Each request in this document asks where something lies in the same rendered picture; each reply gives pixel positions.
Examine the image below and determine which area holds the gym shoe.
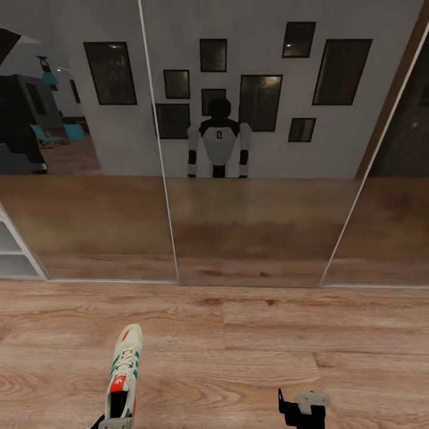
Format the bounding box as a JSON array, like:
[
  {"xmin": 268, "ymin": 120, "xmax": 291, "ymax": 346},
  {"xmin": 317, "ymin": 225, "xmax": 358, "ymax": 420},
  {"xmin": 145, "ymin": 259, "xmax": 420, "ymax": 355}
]
[{"xmin": 104, "ymin": 323, "xmax": 143, "ymax": 420}]

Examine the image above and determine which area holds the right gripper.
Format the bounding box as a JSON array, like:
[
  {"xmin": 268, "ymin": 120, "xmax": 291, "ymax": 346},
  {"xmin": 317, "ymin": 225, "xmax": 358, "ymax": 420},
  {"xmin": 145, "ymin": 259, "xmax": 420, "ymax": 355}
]
[{"xmin": 278, "ymin": 394, "xmax": 325, "ymax": 429}]

